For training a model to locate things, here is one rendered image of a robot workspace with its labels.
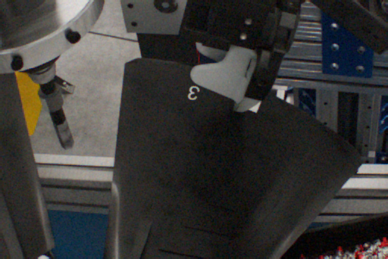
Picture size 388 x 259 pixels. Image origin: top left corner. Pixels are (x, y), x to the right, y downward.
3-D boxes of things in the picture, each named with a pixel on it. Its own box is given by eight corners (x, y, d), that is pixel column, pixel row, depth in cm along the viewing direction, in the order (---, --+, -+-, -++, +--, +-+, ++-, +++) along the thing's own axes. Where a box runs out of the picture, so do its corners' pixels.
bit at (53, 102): (80, 136, 37) (56, 60, 33) (74, 154, 36) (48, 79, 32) (61, 135, 37) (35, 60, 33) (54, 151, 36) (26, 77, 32)
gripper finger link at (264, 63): (244, 66, 63) (270, -9, 56) (265, 71, 63) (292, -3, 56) (239, 110, 60) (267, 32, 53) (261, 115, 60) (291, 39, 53)
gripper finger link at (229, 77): (183, 95, 66) (204, 18, 59) (251, 110, 66) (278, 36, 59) (177, 123, 64) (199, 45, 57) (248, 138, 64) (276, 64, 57)
